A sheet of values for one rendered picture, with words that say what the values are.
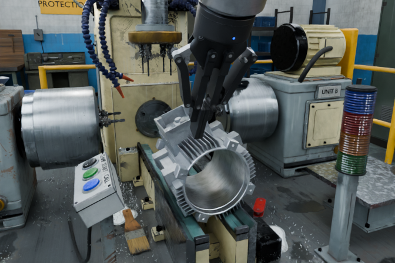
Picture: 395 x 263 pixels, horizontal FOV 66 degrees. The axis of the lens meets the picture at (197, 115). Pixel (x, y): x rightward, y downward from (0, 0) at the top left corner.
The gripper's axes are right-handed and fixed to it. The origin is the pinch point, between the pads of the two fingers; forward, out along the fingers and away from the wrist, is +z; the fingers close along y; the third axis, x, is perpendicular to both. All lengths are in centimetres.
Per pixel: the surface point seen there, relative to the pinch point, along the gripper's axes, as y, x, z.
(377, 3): -502, -395, 137
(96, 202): 17.5, 5.6, 11.9
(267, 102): -41, -33, 29
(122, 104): 6, -50, 41
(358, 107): -33.9, 1.1, -0.6
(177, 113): -4.2, -21.3, 19.2
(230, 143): -10.3, -3.1, 11.5
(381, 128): -312, -137, 185
